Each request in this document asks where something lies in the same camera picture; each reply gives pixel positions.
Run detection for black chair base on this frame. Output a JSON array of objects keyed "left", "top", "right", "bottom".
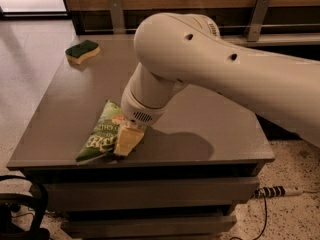
[{"left": 0, "top": 175, "right": 51, "bottom": 240}]

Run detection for black power cable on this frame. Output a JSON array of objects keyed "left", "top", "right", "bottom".
[{"left": 229, "top": 193, "right": 269, "bottom": 240}]

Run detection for left metal bracket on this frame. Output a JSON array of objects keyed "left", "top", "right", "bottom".
[{"left": 108, "top": 0, "right": 126, "bottom": 34}]

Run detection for grey drawer cabinet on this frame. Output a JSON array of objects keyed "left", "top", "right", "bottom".
[{"left": 8, "top": 36, "right": 274, "bottom": 240}]

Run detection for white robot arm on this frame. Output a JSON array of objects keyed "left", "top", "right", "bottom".
[{"left": 114, "top": 13, "right": 320, "bottom": 156}]

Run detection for green and yellow sponge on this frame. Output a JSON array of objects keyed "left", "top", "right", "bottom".
[{"left": 65, "top": 40, "right": 100, "bottom": 65}]

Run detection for grey drawer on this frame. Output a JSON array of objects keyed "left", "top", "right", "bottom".
[
  {"left": 46, "top": 177, "right": 259, "bottom": 211},
  {"left": 61, "top": 216, "right": 236, "bottom": 238}
]

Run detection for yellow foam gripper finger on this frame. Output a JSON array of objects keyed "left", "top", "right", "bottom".
[{"left": 114, "top": 120, "right": 146, "bottom": 156}]

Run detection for metal bracket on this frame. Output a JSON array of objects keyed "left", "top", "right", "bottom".
[
  {"left": 245, "top": 0, "right": 271, "bottom": 42},
  {"left": 108, "top": 0, "right": 126, "bottom": 34}
]

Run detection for white power strip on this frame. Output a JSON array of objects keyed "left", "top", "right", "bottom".
[{"left": 252, "top": 186, "right": 303, "bottom": 199}]

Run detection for green jalapeno chip bag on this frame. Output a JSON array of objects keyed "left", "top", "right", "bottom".
[{"left": 76, "top": 100, "right": 126, "bottom": 162}]

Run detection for right metal bracket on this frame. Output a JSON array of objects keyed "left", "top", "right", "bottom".
[{"left": 245, "top": 0, "right": 271, "bottom": 42}]

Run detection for upper grey drawer front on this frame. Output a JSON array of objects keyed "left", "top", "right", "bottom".
[{"left": 46, "top": 177, "right": 259, "bottom": 211}]

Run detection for lower grey drawer front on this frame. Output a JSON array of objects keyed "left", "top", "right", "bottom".
[{"left": 61, "top": 216, "right": 236, "bottom": 238}]

